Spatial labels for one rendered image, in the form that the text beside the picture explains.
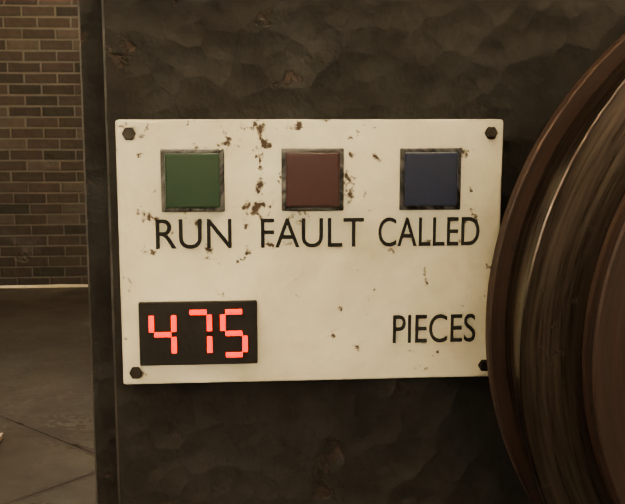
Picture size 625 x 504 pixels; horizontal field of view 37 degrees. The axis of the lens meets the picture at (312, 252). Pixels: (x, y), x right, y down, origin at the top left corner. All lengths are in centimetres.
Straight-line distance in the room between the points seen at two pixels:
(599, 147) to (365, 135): 17
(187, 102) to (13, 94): 614
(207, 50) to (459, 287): 24
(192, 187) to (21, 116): 615
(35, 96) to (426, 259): 616
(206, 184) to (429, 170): 15
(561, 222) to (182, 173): 25
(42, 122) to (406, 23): 613
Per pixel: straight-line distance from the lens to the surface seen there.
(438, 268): 64
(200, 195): 62
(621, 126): 53
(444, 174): 63
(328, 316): 64
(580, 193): 52
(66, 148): 670
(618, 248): 51
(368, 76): 65
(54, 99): 671
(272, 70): 64
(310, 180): 62
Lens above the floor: 125
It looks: 9 degrees down
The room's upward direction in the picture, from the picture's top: straight up
